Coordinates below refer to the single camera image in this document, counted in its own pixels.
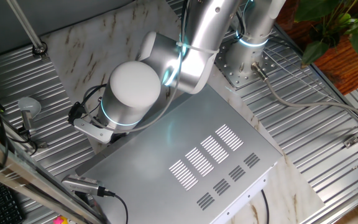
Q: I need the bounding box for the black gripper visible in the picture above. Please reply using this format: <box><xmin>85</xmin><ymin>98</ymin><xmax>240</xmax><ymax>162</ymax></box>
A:
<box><xmin>109</xmin><ymin>133</ymin><xmax>129</xmax><ymax>144</ymax></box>

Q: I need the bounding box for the silver microwave housing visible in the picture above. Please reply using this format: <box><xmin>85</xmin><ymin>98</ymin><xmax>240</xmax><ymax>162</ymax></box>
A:
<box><xmin>75</xmin><ymin>83</ymin><xmax>283</xmax><ymax>224</ymax></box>

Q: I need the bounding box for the marble pattern table mat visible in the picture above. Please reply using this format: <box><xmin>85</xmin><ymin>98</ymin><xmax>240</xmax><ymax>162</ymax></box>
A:
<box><xmin>40</xmin><ymin>0</ymin><xmax>326</xmax><ymax>224</ymax></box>

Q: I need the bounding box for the silver pole with black base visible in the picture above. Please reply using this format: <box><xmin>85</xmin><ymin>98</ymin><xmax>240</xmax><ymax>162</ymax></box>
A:
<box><xmin>6</xmin><ymin>0</ymin><xmax>50</xmax><ymax>62</ymax></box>

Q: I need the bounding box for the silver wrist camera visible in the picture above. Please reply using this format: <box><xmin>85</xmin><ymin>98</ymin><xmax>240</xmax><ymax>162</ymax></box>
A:
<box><xmin>73</xmin><ymin>118</ymin><xmax>116</xmax><ymax>145</ymax></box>

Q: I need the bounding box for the black finned camera cable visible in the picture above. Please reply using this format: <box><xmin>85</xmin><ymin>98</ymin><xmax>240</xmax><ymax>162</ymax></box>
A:
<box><xmin>97</xmin><ymin>185</ymin><xmax>129</xmax><ymax>224</ymax></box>

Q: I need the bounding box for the silver finned camera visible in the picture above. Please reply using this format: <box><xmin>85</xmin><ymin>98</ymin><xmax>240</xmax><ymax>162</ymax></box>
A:
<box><xmin>61</xmin><ymin>174</ymin><xmax>103</xmax><ymax>197</ymax></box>

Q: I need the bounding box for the aluminium frame beam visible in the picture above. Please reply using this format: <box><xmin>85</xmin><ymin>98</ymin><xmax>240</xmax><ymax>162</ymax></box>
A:
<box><xmin>0</xmin><ymin>126</ymin><xmax>108</xmax><ymax>224</ymax></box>

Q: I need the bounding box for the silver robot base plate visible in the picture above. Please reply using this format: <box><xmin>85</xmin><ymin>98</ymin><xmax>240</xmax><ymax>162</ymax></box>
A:
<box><xmin>213</xmin><ymin>39</ymin><xmax>280</xmax><ymax>90</ymax></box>

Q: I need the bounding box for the grey robot power cable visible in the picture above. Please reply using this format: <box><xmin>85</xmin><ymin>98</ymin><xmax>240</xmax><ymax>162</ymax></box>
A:
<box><xmin>249</xmin><ymin>61</ymin><xmax>358</xmax><ymax>125</ymax></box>

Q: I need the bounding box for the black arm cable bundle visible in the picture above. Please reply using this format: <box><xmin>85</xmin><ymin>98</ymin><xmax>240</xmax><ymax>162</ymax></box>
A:
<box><xmin>232</xmin><ymin>0</ymin><xmax>247</xmax><ymax>41</ymax></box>

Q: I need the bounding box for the black microwave power cord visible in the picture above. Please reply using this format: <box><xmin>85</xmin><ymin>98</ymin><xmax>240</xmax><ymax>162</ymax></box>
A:
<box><xmin>260</xmin><ymin>189</ymin><xmax>270</xmax><ymax>224</ymax></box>

